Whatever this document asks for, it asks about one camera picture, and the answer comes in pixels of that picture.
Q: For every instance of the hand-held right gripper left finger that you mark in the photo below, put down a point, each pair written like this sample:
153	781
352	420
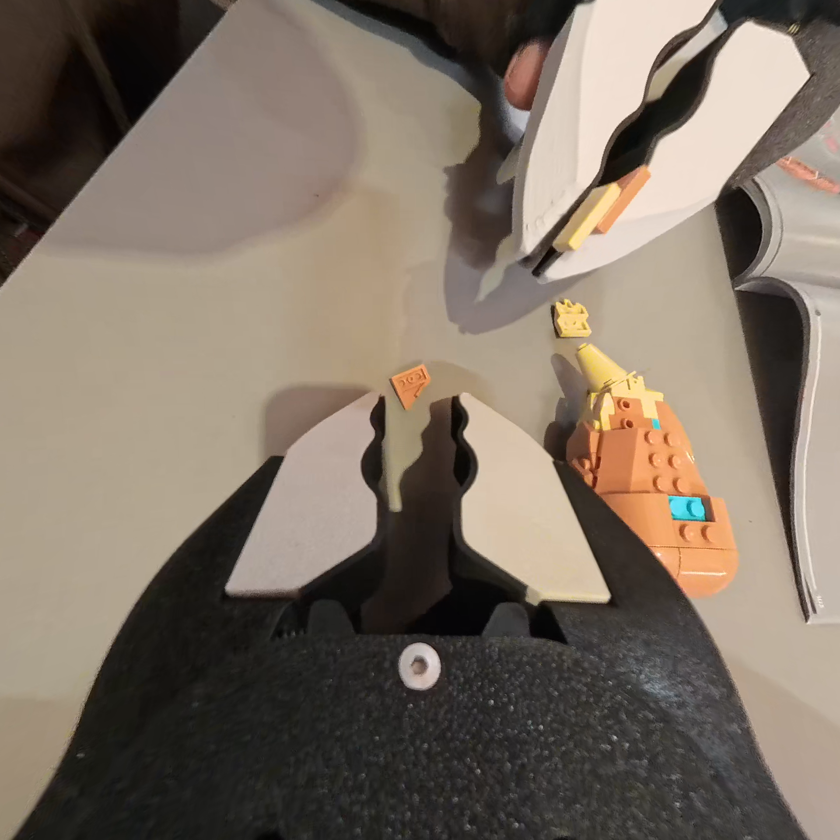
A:
315	518

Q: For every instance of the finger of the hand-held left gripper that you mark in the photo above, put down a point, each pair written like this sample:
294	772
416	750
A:
735	118
577	118

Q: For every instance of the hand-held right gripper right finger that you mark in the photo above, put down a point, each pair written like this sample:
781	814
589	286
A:
525	525

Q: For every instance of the orange wedge brick plate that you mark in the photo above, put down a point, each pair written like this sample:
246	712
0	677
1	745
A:
410	387

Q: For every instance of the grey desk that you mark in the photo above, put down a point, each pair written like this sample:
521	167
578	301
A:
197	328

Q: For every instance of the person's left hand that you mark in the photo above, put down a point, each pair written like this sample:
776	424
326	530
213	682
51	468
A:
525	72

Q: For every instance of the orange brick model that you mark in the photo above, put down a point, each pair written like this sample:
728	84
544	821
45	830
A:
656	499

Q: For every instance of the grey instruction booklet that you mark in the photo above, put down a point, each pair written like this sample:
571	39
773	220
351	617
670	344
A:
807	394

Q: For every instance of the yellow bracket brick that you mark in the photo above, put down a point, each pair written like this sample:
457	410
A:
571	319

